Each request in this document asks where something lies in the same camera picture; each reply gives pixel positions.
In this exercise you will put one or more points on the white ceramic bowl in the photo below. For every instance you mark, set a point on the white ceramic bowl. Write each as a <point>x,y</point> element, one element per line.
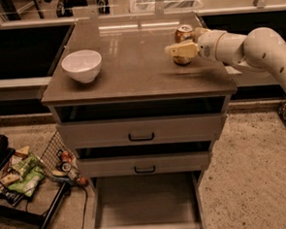
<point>83,65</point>

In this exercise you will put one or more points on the clear plastic tray background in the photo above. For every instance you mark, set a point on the clear plastic tray background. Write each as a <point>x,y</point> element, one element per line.
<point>145,6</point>

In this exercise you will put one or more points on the red soda can in basket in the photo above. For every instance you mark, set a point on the red soda can in basket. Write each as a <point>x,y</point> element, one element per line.
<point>66,157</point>

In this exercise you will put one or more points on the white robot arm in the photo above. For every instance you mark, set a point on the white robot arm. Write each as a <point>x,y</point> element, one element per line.
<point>261,51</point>

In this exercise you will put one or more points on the open bottom drawer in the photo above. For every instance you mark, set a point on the open bottom drawer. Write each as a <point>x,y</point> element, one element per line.
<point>157,201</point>

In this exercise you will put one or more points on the dark snack bag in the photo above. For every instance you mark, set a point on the dark snack bag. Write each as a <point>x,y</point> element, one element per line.
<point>11,196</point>

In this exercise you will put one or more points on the top drawer with black handle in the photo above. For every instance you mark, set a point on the top drawer with black handle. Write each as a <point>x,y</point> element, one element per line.
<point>142,131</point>

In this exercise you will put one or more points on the drawer with black handle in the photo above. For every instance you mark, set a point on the drawer with black handle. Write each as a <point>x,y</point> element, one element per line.
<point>142,131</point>
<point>161,164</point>

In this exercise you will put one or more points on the middle drawer with black handle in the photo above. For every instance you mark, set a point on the middle drawer with black handle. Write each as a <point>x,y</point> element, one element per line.
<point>161,164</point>

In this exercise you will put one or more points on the grey drawer cabinet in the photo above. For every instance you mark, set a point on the grey drawer cabinet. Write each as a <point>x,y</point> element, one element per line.
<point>137,80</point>

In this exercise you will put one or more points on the orange soda can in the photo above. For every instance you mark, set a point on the orange soda can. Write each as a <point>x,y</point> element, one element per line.
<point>183,32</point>

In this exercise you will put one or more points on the wire mesh basket left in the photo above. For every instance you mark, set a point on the wire mesh basket left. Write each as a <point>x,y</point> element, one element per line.
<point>50,160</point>

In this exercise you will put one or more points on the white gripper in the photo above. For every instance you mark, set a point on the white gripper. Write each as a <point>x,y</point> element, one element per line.
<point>207,44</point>

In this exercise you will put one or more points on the green snack bag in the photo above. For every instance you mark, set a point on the green snack bag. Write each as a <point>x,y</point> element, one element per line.
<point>30,174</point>

